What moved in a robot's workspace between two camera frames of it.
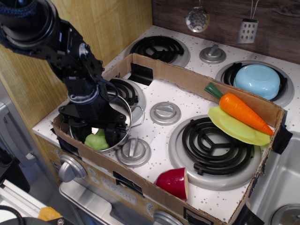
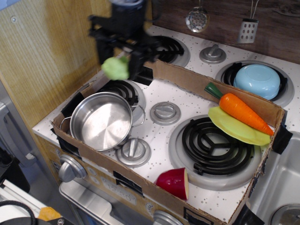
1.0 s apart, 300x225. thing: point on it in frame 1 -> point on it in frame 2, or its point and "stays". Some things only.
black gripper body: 92,106 -> 125,33
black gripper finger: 112,134 -> 137,60
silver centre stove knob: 166,113 stays
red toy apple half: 174,181 stays
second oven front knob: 161,217 stays
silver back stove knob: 213,55 stays
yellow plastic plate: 238,128 stays
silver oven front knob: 71,168 stays
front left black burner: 128,89 stays
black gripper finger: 79,130 -> 105,48
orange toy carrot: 236,107 stays
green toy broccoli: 97,141 -> 115,68
